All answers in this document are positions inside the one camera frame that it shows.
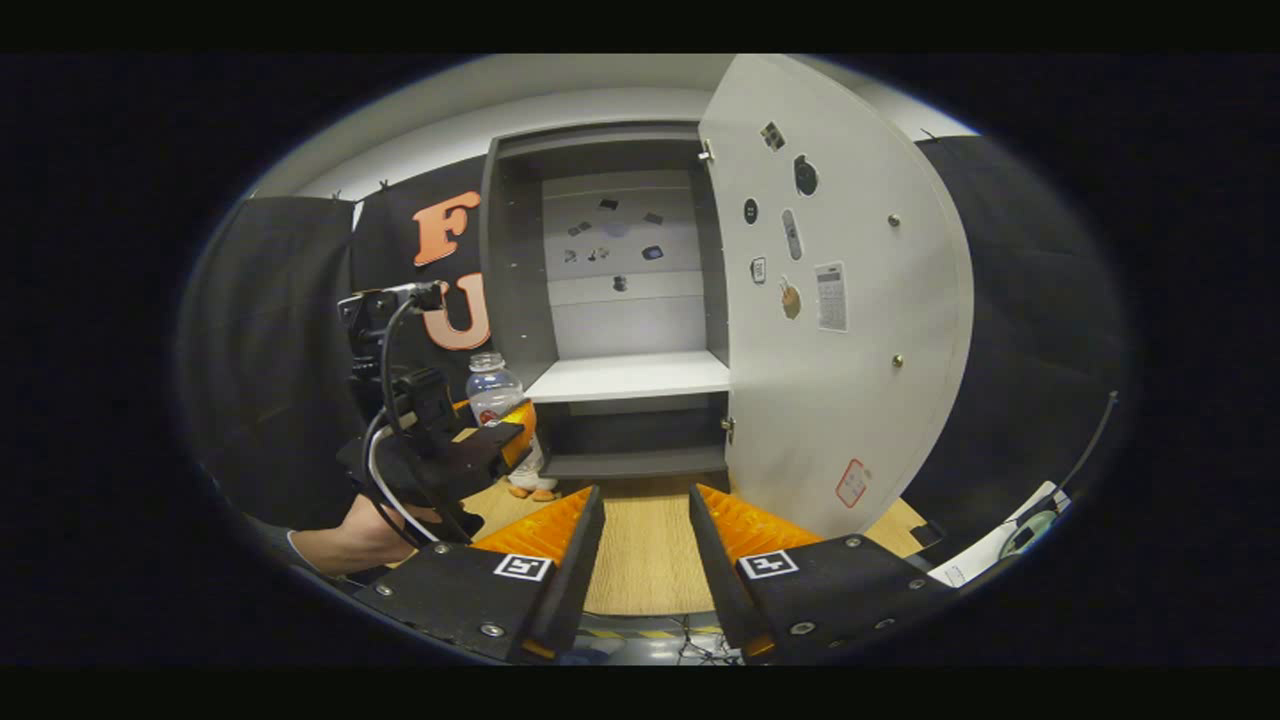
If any penguin plush toy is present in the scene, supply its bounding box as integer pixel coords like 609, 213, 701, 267
505, 435, 561, 501

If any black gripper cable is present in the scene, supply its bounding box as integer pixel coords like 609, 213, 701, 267
376, 290, 471, 546

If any clear plastic bottle red label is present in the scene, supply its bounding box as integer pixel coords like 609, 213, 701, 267
466, 352, 526, 429

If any white flat sheet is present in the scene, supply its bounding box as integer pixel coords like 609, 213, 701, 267
930, 480, 1073, 587

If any thin black cable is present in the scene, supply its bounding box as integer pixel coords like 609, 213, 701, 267
1000, 392, 1119, 556

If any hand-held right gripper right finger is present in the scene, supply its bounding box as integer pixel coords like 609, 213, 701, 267
688, 484, 961, 664

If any grey cabinet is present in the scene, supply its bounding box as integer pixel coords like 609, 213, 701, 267
480, 120, 736, 481

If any white cabinet door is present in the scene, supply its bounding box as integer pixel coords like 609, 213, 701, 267
697, 55, 976, 541

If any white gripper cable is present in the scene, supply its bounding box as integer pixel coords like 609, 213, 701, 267
365, 410, 441, 546

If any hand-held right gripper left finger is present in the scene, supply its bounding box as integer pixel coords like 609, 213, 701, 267
350, 485, 607, 664

